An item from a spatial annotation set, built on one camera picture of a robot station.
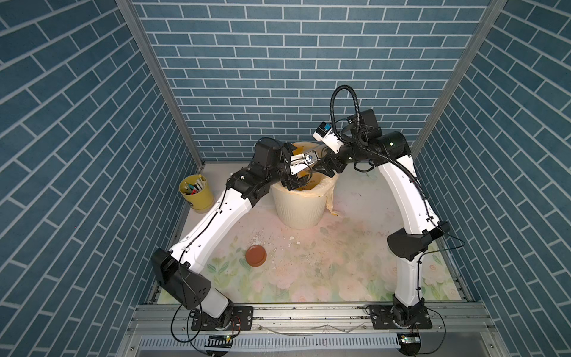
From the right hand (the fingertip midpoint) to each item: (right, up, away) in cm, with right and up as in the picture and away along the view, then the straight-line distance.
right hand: (325, 158), depth 73 cm
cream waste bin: (-8, -19, +10) cm, 23 cm away
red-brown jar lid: (-26, -37, +15) cm, 48 cm away
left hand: (-6, 0, -1) cm, 7 cm away
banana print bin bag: (-1, -9, +1) cm, 9 cm away
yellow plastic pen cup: (-54, -11, +23) cm, 60 cm away
